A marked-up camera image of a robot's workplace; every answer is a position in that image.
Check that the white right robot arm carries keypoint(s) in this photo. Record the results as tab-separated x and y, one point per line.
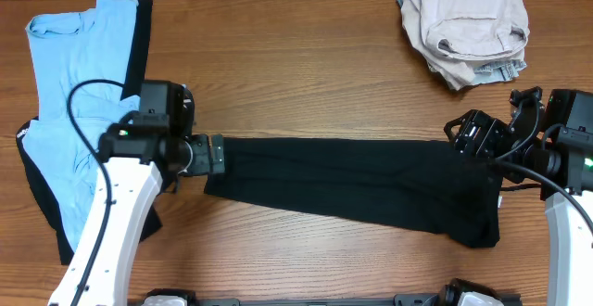
548	140

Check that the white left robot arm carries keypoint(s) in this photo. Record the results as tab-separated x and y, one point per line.
135	156

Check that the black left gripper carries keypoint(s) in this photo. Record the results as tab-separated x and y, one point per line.
215	153

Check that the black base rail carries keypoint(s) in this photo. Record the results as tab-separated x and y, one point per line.
447	296

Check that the black t-shirt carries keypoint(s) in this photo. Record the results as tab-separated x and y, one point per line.
417	185

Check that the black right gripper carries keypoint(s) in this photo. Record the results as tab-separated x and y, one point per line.
489	128

